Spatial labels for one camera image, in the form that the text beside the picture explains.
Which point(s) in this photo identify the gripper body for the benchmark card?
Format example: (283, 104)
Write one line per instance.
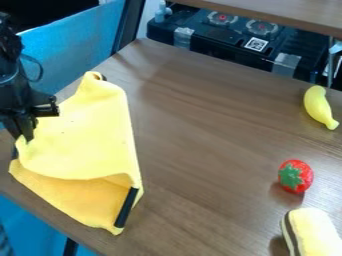
(22, 106)

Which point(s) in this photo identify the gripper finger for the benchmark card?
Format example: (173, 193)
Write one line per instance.
(26, 131)

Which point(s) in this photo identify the yellow cloth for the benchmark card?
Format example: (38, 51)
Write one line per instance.
(84, 143)

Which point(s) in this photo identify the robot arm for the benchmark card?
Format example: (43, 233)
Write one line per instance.
(10, 66)

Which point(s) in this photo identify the black equipment box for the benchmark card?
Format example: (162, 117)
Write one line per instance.
(231, 36)

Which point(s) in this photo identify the red toy strawberry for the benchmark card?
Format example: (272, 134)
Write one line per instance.
(295, 176)

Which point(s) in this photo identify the yellow toy banana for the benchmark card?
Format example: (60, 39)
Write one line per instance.
(318, 106)

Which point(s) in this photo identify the yellow and brown toy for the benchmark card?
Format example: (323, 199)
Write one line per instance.
(314, 233)

